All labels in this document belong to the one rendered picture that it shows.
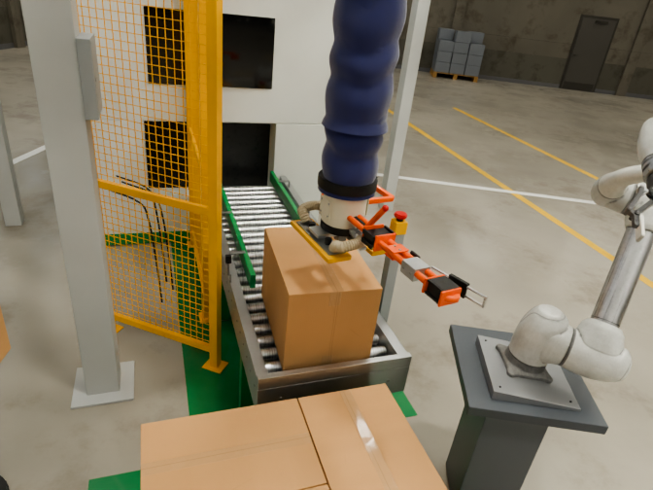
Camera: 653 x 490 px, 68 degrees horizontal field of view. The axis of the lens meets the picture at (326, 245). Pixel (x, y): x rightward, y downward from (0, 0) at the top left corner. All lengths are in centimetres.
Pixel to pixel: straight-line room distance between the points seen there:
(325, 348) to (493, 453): 82
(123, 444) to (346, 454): 120
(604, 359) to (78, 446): 230
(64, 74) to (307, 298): 126
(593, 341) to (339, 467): 102
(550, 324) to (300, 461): 103
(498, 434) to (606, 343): 56
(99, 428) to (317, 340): 124
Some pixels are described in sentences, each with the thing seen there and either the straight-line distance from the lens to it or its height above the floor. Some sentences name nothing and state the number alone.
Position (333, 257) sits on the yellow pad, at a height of 117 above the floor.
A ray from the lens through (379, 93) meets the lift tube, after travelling 168.
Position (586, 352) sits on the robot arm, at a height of 97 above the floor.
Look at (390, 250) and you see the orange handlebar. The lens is 160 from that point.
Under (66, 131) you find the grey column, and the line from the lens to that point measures 223.
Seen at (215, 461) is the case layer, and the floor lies 54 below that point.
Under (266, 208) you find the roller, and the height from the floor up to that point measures 53.
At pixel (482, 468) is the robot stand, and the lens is 237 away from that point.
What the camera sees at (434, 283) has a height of 130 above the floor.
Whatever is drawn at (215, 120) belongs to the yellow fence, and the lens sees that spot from 229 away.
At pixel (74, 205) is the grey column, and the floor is 110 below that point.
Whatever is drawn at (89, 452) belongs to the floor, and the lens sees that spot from 270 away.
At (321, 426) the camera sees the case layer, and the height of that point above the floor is 54.
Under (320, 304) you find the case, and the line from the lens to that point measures 199.
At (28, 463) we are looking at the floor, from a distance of 275.
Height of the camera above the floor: 202
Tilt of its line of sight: 28 degrees down
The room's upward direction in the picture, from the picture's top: 7 degrees clockwise
